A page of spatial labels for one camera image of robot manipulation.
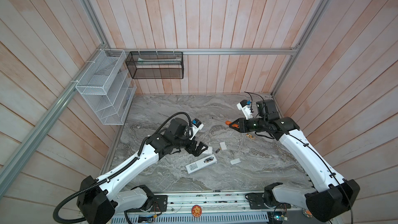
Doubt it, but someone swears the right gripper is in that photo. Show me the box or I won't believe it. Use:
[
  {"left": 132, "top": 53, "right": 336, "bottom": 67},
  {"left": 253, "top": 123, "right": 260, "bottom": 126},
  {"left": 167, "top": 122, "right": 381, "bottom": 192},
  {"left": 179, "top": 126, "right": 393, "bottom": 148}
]
[{"left": 228, "top": 117, "right": 266, "bottom": 133}]

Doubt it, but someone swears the white remote control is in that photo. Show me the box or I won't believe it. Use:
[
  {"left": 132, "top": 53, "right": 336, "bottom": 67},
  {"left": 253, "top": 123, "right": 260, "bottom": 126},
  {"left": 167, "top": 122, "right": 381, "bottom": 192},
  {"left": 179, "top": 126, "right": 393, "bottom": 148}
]
[{"left": 203, "top": 146, "right": 213, "bottom": 155}]

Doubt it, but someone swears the white remote with label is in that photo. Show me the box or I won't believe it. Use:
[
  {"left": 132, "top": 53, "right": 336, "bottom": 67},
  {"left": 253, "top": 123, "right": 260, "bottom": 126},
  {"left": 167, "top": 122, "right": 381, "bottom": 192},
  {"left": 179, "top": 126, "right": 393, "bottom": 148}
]
[{"left": 186, "top": 155, "right": 218, "bottom": 174}]

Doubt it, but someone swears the white battery cover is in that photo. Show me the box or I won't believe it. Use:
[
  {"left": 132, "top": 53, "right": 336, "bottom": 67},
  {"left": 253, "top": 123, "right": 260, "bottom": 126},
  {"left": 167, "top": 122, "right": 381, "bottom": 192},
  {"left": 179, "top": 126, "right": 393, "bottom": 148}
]
[
  {"left": 219, "top": 142, "right": 227, "bottom": 150},
  {"left": 230, "top": 158, "right": 241, "bottom": 165}
]

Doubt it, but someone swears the orange black screwdriver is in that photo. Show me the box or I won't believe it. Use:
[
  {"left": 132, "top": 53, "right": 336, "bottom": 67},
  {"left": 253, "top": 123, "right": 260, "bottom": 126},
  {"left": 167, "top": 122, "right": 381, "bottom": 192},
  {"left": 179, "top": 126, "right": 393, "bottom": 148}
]
[{"left": 212, "top": 118, "right": 239, "bottom": 128}]

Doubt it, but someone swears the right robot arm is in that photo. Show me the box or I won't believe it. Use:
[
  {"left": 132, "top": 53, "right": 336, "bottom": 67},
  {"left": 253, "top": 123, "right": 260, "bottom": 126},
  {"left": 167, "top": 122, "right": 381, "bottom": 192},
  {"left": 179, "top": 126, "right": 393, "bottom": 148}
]
[{"left": 229, "top": 100, "right": 360, "bottom": 224}]

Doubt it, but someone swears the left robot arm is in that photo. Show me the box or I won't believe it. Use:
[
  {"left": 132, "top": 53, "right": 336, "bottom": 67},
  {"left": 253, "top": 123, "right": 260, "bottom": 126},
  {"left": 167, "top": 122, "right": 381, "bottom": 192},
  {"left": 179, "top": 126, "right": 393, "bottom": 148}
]
[{"left": 75, "top": 115, "right": 208, "bottom": 224}]

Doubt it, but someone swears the clown figure sticker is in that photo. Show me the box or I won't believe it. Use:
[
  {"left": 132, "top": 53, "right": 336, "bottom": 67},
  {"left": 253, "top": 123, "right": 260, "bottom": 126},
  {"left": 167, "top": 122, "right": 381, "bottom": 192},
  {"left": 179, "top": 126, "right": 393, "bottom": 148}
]
[{"left": 246, "top": 134, "right": 255, "bottom": 140}]

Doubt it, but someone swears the red round sticker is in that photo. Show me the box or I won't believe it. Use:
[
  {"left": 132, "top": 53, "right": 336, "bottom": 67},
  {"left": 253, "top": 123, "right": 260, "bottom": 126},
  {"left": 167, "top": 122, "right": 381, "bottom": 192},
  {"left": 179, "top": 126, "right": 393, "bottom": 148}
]
[{"left": 191, "top": 205, "right": 202, "bottom": 218}]

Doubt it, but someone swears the black mesh basket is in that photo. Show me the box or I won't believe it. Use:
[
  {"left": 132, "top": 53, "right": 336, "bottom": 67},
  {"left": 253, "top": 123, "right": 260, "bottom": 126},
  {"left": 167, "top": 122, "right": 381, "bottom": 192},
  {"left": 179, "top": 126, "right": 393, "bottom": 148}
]
[{"left": 125, "top": 51, "right": 184, "bottom": 79}]

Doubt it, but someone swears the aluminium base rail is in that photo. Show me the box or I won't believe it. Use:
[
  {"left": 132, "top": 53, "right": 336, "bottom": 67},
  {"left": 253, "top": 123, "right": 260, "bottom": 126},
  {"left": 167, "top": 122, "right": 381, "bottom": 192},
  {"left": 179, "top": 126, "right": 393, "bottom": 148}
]
[{"left": 77, "top": 189, "right": 338, "bottom": 217}]

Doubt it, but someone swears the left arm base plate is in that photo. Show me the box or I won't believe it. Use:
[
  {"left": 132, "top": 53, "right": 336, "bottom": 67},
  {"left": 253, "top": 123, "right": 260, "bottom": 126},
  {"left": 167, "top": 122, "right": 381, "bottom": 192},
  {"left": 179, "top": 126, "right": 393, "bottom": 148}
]
[{"left": 135, "top": 195, "right": 168, "bottom": 213}]

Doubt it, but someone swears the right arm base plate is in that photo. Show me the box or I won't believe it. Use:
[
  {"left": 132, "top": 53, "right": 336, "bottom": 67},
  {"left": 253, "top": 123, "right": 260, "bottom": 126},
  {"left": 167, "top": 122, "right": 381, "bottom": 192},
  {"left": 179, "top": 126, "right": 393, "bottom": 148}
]
[{"left": 245, "top": 192, "right": 291, "bottom": 209}]

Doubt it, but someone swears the white wire mesh shelf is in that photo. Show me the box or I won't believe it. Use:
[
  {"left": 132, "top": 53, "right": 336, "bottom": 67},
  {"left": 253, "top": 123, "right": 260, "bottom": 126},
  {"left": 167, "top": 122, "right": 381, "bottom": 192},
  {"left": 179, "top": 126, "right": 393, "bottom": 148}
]
[{"left": 76, "top": 49, "right": 136, "bottom": 125}]

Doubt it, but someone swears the black corrugated cable hose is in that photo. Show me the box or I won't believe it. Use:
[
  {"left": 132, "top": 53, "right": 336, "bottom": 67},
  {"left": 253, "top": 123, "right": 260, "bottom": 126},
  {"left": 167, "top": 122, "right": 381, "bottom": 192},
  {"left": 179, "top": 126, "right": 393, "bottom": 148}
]
[{"left": 52, "top": 157, "right": 139, "bottom": 224}]

